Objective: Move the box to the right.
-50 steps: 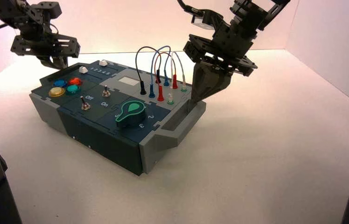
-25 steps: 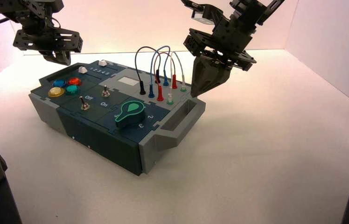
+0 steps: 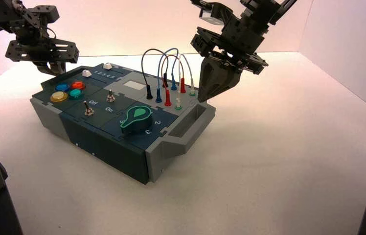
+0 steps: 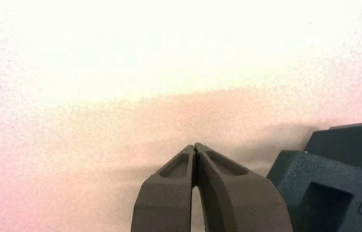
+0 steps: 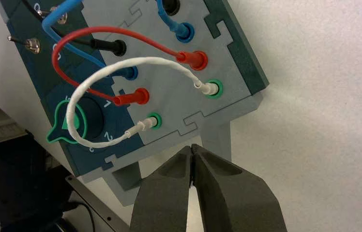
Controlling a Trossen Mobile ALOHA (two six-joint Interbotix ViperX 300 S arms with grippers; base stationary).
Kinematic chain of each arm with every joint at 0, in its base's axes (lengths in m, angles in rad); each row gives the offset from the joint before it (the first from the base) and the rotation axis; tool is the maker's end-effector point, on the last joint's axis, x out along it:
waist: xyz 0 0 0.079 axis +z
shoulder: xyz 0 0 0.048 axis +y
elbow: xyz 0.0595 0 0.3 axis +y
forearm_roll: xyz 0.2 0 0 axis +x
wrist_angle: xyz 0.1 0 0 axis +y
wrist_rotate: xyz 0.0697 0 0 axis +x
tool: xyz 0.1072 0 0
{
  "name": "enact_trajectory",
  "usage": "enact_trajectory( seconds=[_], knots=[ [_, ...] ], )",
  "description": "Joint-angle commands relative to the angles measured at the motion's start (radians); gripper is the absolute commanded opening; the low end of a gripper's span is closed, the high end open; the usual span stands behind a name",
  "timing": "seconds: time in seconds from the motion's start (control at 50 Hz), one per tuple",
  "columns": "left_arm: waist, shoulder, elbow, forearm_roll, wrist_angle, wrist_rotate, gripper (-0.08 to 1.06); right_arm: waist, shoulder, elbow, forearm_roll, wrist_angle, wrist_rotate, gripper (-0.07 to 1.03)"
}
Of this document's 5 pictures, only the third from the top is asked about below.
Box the teal round push button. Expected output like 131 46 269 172
68 89 85 100

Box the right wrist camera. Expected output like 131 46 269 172
199 6 228 26

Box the yellow round push button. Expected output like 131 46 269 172
50 91 69 103

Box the red jumper cable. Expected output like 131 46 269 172
161 54 187 107

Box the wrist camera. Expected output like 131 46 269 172
30 4 61 24
199 6 228 26

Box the blue jumper cable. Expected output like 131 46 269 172
155 47 180 103

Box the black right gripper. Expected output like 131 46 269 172
190 14 270 102

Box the white rectangular label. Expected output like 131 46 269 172
123 81 146 91

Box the white jumper cable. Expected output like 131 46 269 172
175 53 197 110

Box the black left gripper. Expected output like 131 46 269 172
5 38 80 77

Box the green and teal rotary knob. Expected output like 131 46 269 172
120 105 154 135

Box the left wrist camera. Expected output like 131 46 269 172
30 4 61 24

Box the grey and teal control box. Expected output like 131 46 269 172
29 62 217 185

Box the black jumper cable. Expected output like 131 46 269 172
141 48 170 100

